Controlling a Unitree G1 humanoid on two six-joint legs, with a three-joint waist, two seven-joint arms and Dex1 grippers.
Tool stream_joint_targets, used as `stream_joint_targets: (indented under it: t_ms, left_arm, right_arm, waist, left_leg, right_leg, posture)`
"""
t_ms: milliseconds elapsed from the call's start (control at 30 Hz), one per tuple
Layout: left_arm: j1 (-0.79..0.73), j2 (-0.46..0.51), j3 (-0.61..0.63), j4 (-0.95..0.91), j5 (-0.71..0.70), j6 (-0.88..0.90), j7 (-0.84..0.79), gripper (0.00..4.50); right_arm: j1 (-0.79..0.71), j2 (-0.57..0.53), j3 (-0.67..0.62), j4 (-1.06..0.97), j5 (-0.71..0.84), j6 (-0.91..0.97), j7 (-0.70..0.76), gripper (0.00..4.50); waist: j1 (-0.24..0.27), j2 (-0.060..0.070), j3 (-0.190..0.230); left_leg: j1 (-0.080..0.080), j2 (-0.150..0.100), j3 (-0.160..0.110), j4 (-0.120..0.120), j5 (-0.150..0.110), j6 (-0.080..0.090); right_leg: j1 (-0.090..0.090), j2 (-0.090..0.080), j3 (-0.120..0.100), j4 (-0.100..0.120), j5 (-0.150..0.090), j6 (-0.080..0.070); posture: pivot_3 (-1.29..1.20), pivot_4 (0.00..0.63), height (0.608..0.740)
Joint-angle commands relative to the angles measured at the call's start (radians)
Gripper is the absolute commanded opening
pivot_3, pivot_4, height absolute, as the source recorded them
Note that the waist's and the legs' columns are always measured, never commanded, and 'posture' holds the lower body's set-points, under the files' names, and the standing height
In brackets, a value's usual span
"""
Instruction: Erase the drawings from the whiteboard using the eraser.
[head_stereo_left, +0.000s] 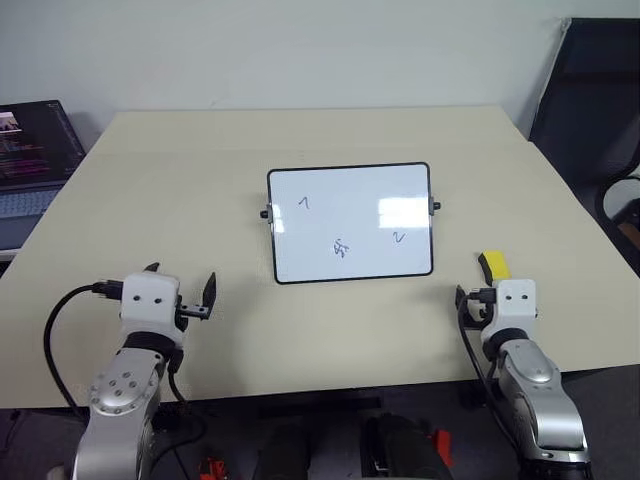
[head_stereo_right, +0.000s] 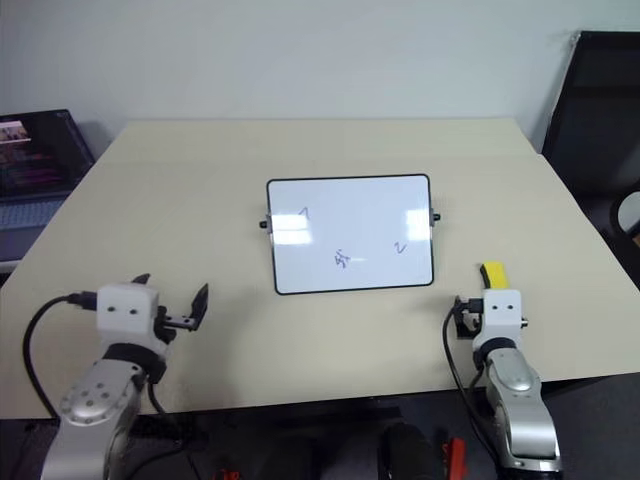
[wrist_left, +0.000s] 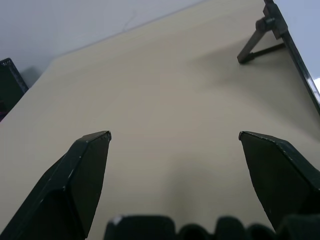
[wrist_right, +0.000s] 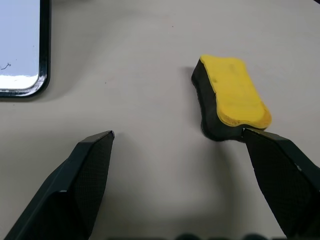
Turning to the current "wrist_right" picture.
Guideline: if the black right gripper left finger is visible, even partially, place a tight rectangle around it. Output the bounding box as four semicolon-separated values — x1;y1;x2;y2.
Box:
2;130;116;240

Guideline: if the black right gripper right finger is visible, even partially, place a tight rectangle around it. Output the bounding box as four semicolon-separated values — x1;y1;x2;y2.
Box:
241;127;320;239

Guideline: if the yellow and black eraser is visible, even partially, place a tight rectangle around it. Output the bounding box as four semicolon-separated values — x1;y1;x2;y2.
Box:
191;54;273;142

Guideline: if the black-framed whiteboard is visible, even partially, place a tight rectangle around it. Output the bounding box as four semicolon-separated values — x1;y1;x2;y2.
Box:
0;0;52;101

